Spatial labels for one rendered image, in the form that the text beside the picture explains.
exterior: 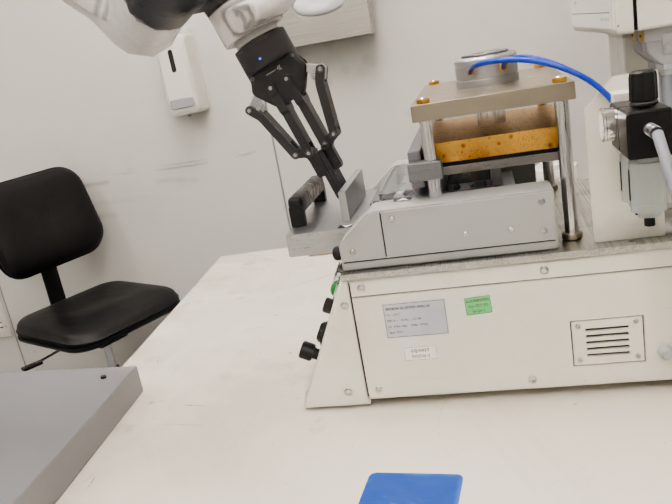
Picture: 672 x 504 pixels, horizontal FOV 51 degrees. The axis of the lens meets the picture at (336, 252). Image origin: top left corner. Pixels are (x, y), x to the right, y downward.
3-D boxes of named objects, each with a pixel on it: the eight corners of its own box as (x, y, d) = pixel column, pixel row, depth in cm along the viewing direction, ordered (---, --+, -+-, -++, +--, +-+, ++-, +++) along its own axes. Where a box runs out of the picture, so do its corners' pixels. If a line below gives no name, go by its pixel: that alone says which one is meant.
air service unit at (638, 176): (648, 198, 78) (641, 60, 74) (685, 236, 64) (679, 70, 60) (598, 204, 79) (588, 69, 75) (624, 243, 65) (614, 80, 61)
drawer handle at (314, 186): (327, 199, 108) (322, 173, 107) (306, 226, 94) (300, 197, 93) (314, 201, 108) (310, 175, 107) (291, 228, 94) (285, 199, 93)
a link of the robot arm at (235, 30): (222, 19, 99) (242, 54, 100) (187, 19, 88) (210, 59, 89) (297, -30, 95) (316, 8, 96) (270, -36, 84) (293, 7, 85)
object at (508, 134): (553, 132, 102) (547, 64, 99) (574, 161, 81) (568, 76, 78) (433, 149, 105) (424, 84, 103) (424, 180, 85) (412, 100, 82)
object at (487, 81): (599, 121, 103) (593, 29, 99) (649, 161, 74) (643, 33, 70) (432, 145, 108) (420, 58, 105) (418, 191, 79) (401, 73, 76)
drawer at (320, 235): (514, 195, 106) (509, 143, 104) (524, 237, 85) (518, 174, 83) (323, 218, 113) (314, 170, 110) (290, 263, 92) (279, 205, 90)
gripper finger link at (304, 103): (286, 75, 98) (295, 70, 97) (328, 146, 100) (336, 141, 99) (278, 77, 94) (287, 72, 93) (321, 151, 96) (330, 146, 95)
